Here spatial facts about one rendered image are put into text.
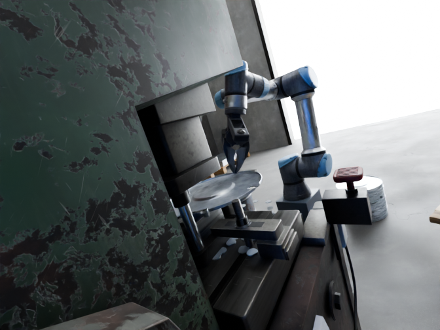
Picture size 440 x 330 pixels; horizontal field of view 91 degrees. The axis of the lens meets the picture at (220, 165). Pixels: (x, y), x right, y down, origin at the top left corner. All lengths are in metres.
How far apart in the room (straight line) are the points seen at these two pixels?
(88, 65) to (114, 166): 0.10
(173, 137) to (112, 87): 0.22
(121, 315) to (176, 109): 0.34
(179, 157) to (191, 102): 0.12
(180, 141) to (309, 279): 0.38
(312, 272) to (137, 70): 0.47
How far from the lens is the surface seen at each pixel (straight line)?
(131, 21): 0.32
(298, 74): 1.13
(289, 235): 0.43
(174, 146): 0.44
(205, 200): 0.57
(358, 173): 0.57
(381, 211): 1.87
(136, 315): 0.20
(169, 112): 0.42
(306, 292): 0.49
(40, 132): 0.22
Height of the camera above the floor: 0.96
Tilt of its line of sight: 10 degrees down
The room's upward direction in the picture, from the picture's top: 18 degrees counter-clockwise
